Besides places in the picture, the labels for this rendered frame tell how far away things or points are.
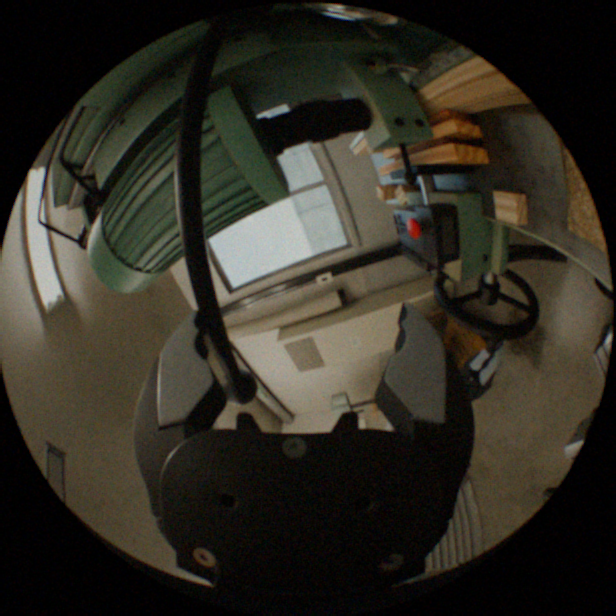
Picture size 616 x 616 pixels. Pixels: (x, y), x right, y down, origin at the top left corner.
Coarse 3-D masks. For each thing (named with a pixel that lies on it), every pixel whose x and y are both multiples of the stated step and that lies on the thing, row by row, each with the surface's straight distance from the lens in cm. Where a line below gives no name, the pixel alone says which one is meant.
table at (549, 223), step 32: (480, 128) 31; (512, 128) 28; (544, 128) 27; (384, 160) 55; (512, 160) 28; (544, 160) 27; (480, 192) 32; (512, 192) 28; (544, 192) 27; (512, 224) 29; (544, 224) 27; (576, 256) 26; (608, 288) 26
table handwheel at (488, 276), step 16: (512, 272) 57; (480, 288) 45; (496, 288) 45; (528, 288) 53; (448, 304) 38; (512, 304) 46; (464, 320) 36; (480, 320) 36; (528, 320) 41; (496, 336) 36; (512, 336) 37
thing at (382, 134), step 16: (352, 64) 29; (336, 80) 33; (352, 80) 28; (368, 80) 27; (384, 80) 28; (400, 80) 30; (352, 96) 29; (368, 96) 26; (384, 96) 26; (400, 96) 28; (384, 112) 25; (400, 112) 26; (416, 112) 27; (384, 128) 24; (400, 128) 24; (416, 128) 26; (368, 144) 29; (384, 144) 26; (416, 144) 30
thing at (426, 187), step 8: (416, 168) 27; (424, 168) 27; (432, 168) 28; (440, 168) 29; (448, 168) 30; (456, 168) 32; (392, 176) 33; (400, 176) 31; (424, 176) 32; (432, 176) 32; (424, 184) 32; (432, 184) 32; (424, 192) 32
